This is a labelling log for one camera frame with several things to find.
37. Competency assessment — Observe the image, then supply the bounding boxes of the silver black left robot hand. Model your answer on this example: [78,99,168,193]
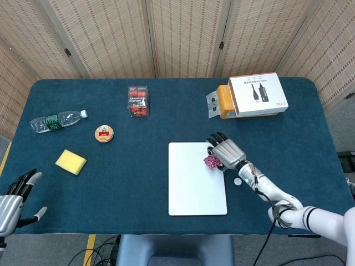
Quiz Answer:
[0,168,48,238]

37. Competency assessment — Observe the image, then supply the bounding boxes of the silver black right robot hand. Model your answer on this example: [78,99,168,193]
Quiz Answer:
[205,132,247,172]

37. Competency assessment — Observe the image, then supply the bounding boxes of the pink glitter square piece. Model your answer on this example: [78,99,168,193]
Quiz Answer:
[203,154,222,170]

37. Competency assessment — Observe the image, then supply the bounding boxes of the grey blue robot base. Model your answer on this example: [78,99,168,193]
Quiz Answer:
[115,234,236,266]

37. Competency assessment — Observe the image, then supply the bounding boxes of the white rectangular board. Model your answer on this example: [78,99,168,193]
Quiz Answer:
[168,141,228,217]

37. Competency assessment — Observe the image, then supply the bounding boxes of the yellow plastic wrapped package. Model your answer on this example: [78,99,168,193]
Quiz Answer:
[205,84,280,120]

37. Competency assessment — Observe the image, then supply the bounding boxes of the yellow sponge green backing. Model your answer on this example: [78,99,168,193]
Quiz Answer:
[54,149,88,176]

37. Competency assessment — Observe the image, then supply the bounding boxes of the yellow floor tape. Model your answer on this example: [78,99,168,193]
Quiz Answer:
[83,234,97,266]

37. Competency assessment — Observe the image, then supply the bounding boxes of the clear water bottle green label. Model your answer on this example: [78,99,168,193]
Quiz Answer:
[30,109,89,134]

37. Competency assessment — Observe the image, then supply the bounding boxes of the clear box of red capsules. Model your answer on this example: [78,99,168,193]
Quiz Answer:
[127,85,149,118]

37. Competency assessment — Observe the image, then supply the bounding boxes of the blue tablecloth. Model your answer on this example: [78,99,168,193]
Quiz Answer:
[0,77,355,236]

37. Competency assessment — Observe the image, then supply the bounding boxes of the round gold tin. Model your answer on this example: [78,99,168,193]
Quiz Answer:
[94,125,114,144]

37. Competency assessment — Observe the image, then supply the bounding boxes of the woven folding screen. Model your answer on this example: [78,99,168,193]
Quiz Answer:
[0,0,355,141]

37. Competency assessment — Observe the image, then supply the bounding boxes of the white cable product box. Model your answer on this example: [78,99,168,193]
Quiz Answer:
[227,72,290,118]

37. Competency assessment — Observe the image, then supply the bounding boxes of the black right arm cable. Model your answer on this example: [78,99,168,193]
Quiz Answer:
[251,177,281,266]

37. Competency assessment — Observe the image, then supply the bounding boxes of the black floor cables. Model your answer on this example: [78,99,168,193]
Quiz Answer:
[68,235,121,266]

